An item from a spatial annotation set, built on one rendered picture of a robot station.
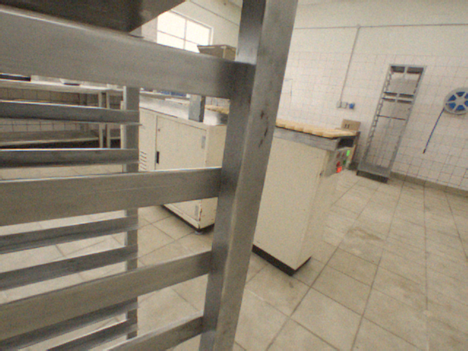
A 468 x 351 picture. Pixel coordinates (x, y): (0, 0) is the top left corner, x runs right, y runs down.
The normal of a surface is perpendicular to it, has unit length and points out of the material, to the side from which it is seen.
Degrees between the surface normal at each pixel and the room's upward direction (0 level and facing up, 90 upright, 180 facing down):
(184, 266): 90
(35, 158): 90
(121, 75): 90
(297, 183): 90
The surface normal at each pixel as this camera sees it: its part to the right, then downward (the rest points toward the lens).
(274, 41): 0.55, 0.33
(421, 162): -0.61, 0.17
